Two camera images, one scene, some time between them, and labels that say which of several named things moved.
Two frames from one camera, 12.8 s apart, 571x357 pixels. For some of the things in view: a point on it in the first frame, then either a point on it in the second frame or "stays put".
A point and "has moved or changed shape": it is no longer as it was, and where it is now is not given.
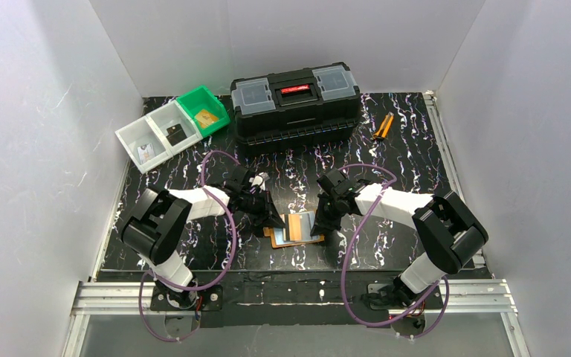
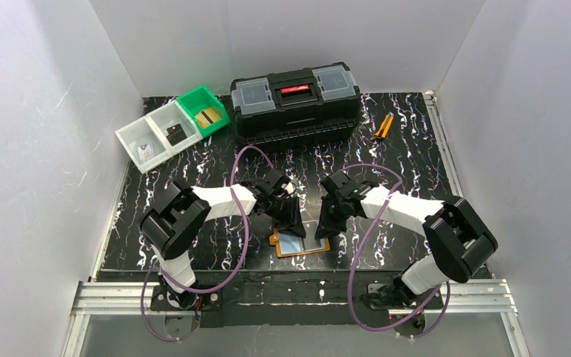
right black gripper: x=327 y=206 stays put
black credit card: x=176 y=134 stays put
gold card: x=294 y=227 has moved or changed shape
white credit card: x=146 y=152 stays put
